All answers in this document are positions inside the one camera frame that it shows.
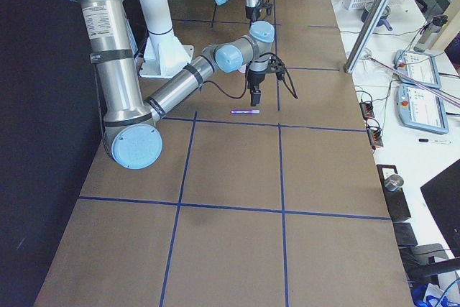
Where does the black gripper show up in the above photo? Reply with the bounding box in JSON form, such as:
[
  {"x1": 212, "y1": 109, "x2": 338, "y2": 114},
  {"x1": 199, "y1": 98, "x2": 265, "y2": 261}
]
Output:
[
  {"x1": 245, "y1": 6, "x2": 261, "y2": 22},
  {"x1": 246, "y1": 69, "x2": 265, "y2": 106}
]

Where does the purple highlighter pen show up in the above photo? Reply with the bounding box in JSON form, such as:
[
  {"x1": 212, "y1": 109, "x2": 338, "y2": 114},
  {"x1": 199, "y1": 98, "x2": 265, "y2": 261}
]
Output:
[{"x1": 230, "y1": 109, "x2": 260, "y2": 114}]

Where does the pink mesh pen holder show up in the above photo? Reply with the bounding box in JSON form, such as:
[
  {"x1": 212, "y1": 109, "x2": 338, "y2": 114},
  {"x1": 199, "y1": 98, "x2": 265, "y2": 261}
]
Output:
[{"x1": 238, "y1": 65, "x2": 247, "y2": 74}]

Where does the black marker pen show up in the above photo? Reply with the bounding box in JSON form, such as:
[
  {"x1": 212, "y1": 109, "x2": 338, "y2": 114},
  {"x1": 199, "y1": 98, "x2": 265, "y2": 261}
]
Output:
[{"x1": 418, "y1": 138, "x2": 451, "y2": 145}]

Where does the upper orange connector board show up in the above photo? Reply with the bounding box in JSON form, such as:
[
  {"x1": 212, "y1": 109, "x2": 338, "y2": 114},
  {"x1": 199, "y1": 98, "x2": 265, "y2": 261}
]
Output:
[{"x1": 359, "y1": 101, "x2": 374, "y2": 119}]

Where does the orange connector board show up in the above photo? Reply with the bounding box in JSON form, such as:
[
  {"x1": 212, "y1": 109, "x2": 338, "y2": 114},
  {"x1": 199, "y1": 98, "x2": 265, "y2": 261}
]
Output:
[
  {"x1": 366, "y1": 127, "x2": 384, "y2": 150},
  {"x1": 359, "y1": 101, "x2": 374, "y2": 119}
]

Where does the lower orange connector board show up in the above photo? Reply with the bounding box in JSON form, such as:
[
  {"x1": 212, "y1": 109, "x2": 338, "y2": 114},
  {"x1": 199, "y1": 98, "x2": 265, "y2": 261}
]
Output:
[{"x1": 366, "y1": 127, "x2": 384, "y2": 150}]

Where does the lower teach pendant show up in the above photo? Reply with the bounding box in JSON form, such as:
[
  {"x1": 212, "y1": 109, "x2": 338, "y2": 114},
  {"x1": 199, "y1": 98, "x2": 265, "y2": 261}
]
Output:
[{"x1": 396, "y1": 83, "x2": 449, "y2": 134}]

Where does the teach pendant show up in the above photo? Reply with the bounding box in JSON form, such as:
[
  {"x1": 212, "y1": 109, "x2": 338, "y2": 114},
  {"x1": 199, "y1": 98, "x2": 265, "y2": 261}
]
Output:
[
  {"x1": 396, "y1": 83, "x2": 449, "y2": 134},
  {"x1": 394, "y1": 50, "x2": 441, "y2": 89}
]

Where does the small steel cup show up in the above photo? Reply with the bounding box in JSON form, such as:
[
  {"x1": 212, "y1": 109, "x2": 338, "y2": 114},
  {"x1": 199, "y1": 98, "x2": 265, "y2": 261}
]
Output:
[{"x1": 383, "y1": 174, "x2": 404, "y2": 192}]

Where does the upper teach pendant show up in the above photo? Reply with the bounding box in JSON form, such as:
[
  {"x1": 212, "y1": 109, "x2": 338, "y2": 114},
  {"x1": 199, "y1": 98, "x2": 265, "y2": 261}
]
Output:
[{"x1": 394, "y1": 50, "x2": 441, "y2": 89}]

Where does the grey water bottle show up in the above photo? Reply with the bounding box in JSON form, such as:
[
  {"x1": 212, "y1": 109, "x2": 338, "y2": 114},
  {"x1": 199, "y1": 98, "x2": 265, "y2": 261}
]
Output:
[{"x1": 413, "y1": 14, "x2": 449, "y2": 52}]

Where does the black box on desk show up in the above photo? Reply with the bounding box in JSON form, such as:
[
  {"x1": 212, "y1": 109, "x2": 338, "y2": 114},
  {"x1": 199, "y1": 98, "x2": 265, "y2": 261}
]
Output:
[{"x1": 377, "y1": 165, "x2": 411, "y2": 222}]

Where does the black monitor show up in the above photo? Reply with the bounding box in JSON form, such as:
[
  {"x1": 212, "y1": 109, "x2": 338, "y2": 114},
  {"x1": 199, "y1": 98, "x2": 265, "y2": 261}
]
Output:
[{"x1": 421, "y1": 162, "x2": 459, "y2": 257}]

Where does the blue plastic bag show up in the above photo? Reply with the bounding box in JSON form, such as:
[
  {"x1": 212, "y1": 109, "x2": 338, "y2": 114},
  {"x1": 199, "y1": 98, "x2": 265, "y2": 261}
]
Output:
[{"x1": 411, "y1": 278, "x2": 459, "y2": 307}]

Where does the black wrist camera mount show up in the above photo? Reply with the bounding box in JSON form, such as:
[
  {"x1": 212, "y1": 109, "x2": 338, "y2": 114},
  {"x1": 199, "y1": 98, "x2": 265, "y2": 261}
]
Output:
[
  {"x1": 267, "y1": 55, "x2": 286, "y2": 81},
  {"x1": 259, "y1": 0, "x2": 273, "y2": 16}
]

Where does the right black braided cable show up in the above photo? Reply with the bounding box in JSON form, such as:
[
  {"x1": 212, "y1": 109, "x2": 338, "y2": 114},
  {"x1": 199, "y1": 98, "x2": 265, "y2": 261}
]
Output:
[{"x1": 199, "y1": 52, "x2": 298, "y2": 100}]

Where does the white camera pole stand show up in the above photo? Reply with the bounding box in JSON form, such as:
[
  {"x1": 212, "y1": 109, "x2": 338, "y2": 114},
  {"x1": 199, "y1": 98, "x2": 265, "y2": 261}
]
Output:
[{"x1": 139, "y1": 0, "x2": 194, "y2": 78}]

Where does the aluminium profile post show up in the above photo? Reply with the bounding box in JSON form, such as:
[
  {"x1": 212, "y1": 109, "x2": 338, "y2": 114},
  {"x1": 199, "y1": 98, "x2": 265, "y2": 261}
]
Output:
[{"x1": 344, "y1": 0, "x2": 389, "y2": 73}]

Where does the blue bowl with handle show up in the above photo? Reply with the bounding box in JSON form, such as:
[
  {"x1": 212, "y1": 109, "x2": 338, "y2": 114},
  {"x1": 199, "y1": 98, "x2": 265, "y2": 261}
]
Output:
[{"x1": 360, "y1": 1, "x2": 393, "y2": 32}]

